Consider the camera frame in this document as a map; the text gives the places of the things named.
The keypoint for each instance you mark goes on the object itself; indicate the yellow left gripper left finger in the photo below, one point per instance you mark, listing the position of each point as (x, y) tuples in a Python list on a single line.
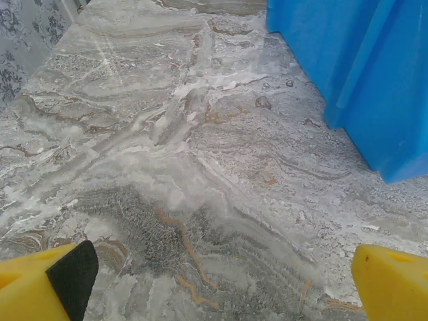
[(26, 287)]

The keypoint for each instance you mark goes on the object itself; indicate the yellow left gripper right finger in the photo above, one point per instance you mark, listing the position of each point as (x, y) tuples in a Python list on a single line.
[(391, 287)]

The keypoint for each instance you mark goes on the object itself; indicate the blue two-compartment plastic bin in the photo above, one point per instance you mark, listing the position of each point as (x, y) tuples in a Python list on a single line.
[(368, 67)]

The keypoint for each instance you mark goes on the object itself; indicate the aluminium frame post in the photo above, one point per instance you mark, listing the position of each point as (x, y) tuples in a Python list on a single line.
[(78, 6)]

